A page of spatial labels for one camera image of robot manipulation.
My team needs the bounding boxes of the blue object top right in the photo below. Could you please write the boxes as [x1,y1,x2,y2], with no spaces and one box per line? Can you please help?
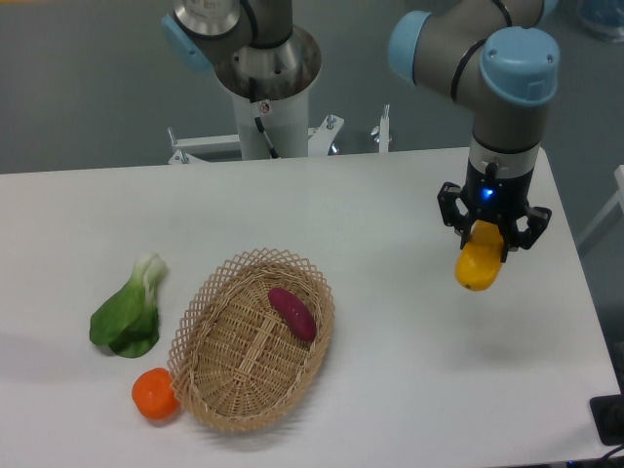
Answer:
[576,0,623,44]

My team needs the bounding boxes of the white frame at right edge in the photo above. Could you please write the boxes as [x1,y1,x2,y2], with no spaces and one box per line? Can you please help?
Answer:
[576,165,623,256]

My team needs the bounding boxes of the orange tangerine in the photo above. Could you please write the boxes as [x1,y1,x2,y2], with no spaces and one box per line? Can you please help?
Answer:
[132,368,179,420]

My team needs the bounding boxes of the black device at table edge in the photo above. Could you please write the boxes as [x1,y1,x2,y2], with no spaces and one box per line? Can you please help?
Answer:
[589,394,623,446]

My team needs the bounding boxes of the woven wicker basket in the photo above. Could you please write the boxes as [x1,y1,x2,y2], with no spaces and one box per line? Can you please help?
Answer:
[168,248,334,432]

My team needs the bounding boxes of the black cable on pedestal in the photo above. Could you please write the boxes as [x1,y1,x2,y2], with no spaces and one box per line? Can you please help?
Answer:
[249,77,282,160]

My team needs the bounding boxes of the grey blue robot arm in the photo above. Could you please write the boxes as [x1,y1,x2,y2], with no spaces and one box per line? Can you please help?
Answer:
[161,1,560,256]

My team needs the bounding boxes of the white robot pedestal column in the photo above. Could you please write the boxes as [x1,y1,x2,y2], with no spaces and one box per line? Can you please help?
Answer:
[231,92,309,160]

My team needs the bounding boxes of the white metal base frame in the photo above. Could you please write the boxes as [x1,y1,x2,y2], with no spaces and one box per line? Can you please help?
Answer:
[166,103,394,165]

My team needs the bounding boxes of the purple sweet potato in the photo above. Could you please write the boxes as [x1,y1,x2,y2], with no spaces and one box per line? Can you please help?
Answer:
[268,288,317,342]

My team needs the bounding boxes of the green bok choy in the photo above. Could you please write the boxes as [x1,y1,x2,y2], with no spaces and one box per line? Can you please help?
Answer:
[89,253,168,359]

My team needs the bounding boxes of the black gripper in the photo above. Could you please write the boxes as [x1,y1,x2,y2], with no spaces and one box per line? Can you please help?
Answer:
[437,162,552,263]

